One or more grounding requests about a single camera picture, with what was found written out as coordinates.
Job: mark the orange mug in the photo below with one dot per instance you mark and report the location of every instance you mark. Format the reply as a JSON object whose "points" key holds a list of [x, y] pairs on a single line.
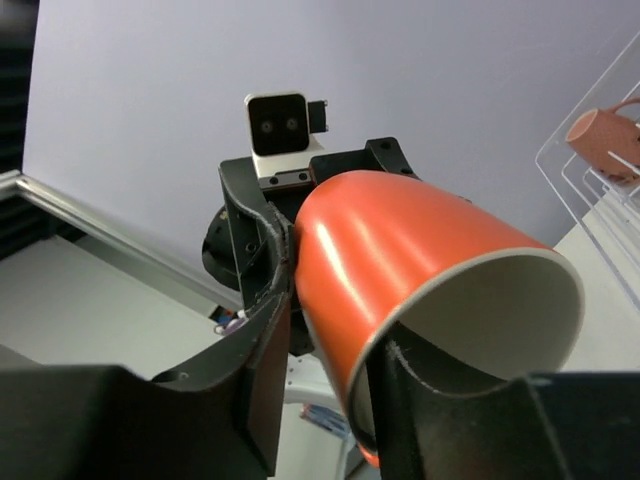
{"points": [[475, 301]]}

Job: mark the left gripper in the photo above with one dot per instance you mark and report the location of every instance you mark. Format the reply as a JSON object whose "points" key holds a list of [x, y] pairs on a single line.
{"points": [[256, 246]]}

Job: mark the clear dish rack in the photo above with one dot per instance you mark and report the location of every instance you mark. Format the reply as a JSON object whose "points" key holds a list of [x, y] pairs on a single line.
{"points": [[607, 213]]}

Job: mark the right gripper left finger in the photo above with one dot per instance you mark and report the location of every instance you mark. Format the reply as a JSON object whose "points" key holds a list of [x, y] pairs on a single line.
{"points": [[216, 416]]}

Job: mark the pink mug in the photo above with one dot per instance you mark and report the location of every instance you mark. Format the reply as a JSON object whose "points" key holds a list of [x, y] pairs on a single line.
{"points": [[609, 143]]}

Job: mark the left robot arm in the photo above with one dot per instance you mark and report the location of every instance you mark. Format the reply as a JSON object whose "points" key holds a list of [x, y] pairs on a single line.
{"points": [[300, 342]]}

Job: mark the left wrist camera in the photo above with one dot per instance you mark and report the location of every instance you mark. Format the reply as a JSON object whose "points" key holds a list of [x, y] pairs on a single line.
{"points": [[283, 127]]}

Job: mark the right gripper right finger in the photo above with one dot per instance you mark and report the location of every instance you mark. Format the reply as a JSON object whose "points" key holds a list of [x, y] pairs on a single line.
{"points": [[541, 426]]}

